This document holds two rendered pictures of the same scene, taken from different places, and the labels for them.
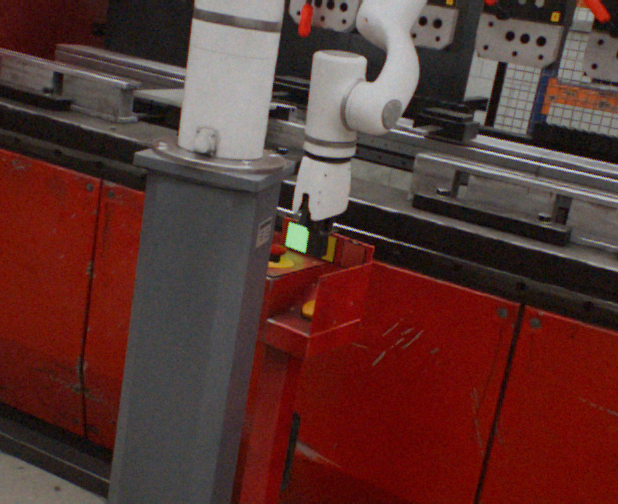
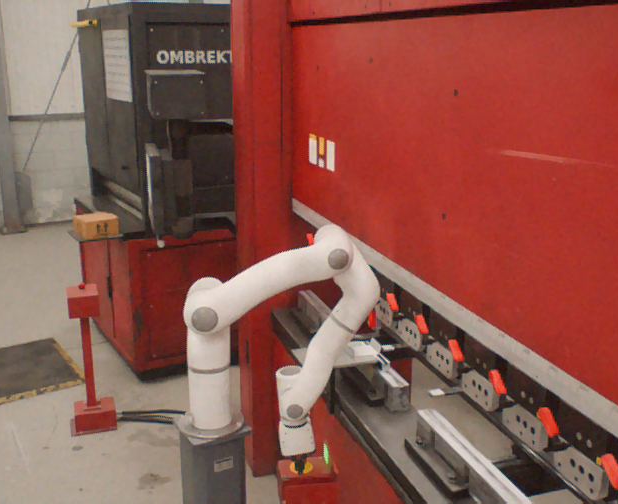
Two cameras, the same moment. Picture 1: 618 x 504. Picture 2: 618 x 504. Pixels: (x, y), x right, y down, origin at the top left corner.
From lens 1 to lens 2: 169 cm
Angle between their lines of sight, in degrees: 45
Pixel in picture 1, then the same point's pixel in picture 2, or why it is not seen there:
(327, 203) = (291, 447)
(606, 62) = (469, 385)
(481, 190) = (439, 445)
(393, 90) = (293, 399)
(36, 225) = not seen: hidden behind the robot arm
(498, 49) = (434, 360)
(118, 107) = not seen: hidden behind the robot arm
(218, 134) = (194, 417)
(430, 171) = (422, 424)
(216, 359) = not seen: outside the picture
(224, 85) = (193, 396)
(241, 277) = (204, 485)
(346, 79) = (283, 387)
